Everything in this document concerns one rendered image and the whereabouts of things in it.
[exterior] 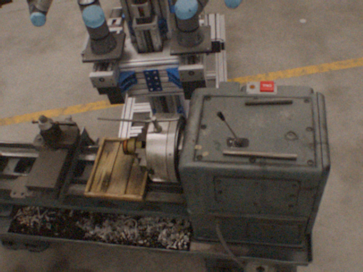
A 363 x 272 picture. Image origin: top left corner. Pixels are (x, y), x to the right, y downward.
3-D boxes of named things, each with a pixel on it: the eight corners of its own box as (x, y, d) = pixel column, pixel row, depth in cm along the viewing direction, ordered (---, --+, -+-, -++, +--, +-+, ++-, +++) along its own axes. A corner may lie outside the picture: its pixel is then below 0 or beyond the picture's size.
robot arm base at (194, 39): (177, 31, 224) (175, 16, 216) (204, 29, 222) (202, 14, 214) (176, 48, 214) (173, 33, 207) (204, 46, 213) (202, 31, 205)
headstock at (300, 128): (313, 137, 203) (324, 83, 173) (318, 222, 175) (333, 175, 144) (199, 133, 214) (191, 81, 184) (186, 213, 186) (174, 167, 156)
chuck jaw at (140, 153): (159, 148, 181) (153, 168, 173) (160, 156, 184) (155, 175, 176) (136, 147, 183) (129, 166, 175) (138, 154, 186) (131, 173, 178)
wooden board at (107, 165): (157, 143, 214) (156, 138, 211) (143, 202, 193) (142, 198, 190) (105, 140, 220) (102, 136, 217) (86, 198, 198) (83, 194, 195)
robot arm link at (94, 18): (90, 41, 212) (82, 20, 202) (86, 28, 221) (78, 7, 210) (112, 34, 214) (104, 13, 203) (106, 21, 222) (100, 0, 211)
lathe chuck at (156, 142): (183, 136, 205) (173, 100, 178) (174, 192, 189) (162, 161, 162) (166, 135, 207) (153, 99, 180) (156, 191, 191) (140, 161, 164)
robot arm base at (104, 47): (93, 38, 230) (88, 25, 222) (118, 36, 228) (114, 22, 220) (88, 55, 221) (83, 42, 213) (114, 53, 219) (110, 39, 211)
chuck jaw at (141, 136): (163, 139, 186) (162, 114, 184) (160, 141, 182) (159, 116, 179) (140, 138, 189) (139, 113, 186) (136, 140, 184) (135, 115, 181)
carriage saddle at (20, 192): (89, 132, 225) (85, 125, 221) (62, 204, 198) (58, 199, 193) (41, 130, 231) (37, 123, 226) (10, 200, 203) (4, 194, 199)
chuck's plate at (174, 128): (190, 136, 204) (181, 100, 178) (182, 193, 188) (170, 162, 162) (183, 136, 205) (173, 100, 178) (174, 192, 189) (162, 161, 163)
